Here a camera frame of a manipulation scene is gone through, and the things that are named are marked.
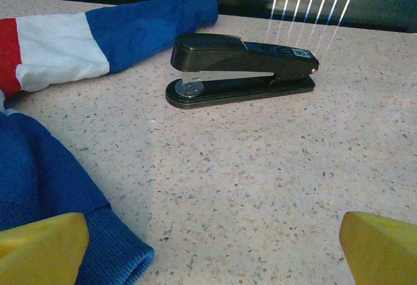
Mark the blue red white jacket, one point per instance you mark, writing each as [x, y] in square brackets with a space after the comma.
[52, 47]

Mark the black stapler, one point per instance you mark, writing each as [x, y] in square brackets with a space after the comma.
[228, 56]

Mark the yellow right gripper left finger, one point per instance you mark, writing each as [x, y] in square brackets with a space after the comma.
[42, 252]

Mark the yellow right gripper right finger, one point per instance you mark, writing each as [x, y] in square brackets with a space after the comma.
[384, 255]

